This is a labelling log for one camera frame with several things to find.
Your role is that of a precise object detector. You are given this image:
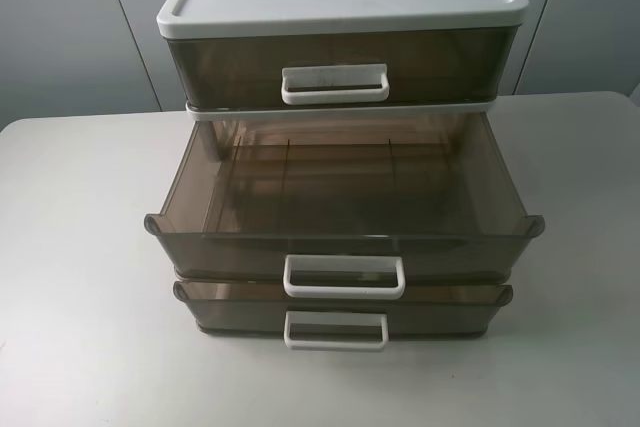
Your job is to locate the smoky brown drawer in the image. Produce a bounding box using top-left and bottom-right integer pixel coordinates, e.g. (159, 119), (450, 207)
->
(168, 26), (517, 112)
(144, 113), (545, 284)
(173, 281), (513, 352)

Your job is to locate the white plastic drawer cabinet frame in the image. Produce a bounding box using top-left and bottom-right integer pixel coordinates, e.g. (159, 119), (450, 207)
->
(156, 0), (528, 123)

